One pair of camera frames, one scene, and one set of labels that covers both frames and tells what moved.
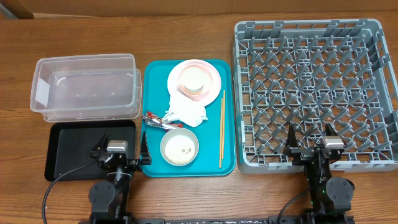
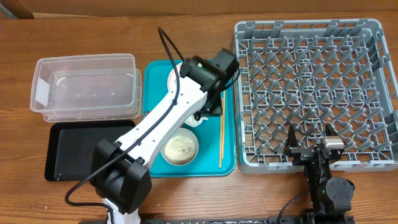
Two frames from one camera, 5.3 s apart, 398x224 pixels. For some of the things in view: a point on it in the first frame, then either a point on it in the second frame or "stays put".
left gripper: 136,164 -> 214,108
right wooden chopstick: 223,124 stays put
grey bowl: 179,147 stays put
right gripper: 302,154 stays put
